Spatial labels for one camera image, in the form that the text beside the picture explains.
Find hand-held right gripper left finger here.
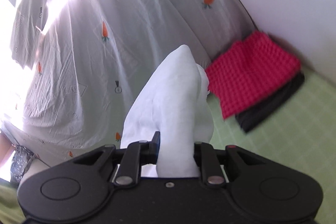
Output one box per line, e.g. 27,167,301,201
71,131,161,186

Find green satin cloth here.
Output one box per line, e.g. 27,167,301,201
0,177,27,224

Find carrot print bed sheet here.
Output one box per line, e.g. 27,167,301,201
0,0,257,170

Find red waffle knit garment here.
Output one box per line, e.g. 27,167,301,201
204,31,302,120

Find white cotton garment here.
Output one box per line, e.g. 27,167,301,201
121,45,215,179

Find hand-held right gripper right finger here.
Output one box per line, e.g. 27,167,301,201
194,142,265,186

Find green grid mat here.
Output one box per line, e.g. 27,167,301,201
206,65,336,189

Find black folded garment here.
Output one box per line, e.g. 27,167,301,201
234,71,306,133

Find blue checkered cloth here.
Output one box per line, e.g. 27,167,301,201
10,145,36,185

